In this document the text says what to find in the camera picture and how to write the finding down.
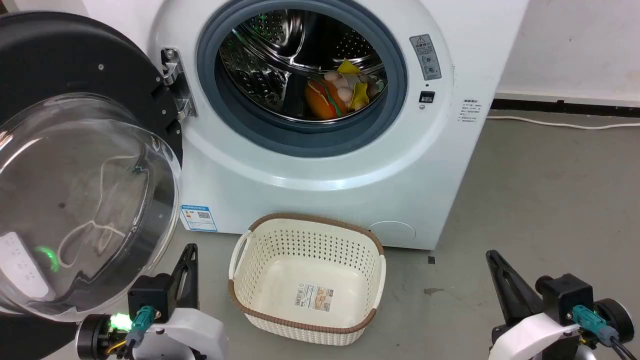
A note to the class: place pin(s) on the teal left camera connector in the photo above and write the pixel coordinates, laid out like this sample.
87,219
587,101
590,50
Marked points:
140,322

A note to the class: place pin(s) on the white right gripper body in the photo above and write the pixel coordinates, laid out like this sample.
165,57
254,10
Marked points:
532,337

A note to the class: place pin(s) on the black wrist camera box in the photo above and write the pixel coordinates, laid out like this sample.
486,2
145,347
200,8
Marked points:
567,297
150,295

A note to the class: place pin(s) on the white front-load washing machine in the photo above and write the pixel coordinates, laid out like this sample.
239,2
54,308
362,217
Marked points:
325,200

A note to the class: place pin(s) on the round white filter cover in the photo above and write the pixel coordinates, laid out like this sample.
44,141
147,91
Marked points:
392,234

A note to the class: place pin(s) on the stainless steel washer drum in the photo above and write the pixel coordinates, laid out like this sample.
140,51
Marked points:
270,60

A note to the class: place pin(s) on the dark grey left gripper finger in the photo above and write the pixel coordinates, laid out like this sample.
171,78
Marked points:
191,280

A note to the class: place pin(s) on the black door lock latch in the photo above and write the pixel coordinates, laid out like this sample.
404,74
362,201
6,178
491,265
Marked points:
426,97

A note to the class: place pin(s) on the white pink plush doll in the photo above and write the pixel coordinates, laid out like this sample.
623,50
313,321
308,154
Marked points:
344,92

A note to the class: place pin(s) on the teal camera connector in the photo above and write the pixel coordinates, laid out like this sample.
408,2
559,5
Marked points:
592,322
140,322

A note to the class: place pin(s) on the grey warning label sticker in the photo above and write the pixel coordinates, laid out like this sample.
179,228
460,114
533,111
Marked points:
426,57

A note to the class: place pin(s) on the black baseboard strip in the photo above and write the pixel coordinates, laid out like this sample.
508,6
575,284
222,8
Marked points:
565,107

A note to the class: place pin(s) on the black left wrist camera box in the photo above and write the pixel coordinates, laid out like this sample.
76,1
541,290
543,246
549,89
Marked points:
150,295

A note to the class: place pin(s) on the orange hamburger plush toy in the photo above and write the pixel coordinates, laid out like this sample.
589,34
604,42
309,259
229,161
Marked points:
320,102

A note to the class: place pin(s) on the teal right camera connector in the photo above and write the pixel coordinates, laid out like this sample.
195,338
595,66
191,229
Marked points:
592,322

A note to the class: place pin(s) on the paper product label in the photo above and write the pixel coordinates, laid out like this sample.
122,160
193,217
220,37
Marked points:
314,297

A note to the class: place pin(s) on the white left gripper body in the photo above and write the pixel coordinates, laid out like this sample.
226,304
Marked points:
195,335

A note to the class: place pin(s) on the yellow plush toy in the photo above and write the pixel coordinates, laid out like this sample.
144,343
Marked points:
359,95

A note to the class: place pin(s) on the black round glass washer door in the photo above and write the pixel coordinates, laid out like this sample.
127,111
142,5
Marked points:
75,55

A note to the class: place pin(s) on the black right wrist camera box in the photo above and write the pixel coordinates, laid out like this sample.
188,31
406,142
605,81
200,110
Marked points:
567,297

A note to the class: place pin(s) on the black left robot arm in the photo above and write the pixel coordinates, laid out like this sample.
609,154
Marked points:
92,337

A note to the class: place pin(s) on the chrome door hinge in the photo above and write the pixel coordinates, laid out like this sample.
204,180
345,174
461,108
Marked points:
176,80

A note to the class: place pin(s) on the blue energy label sticker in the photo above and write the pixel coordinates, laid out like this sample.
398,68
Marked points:
199,218

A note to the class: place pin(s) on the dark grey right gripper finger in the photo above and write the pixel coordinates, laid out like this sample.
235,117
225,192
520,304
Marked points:
512,290

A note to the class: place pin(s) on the small printed text sticker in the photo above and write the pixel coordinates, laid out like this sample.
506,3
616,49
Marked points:
470,111

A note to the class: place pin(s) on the cream plastic laundry basket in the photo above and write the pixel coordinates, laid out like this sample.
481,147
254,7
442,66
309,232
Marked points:
260,280

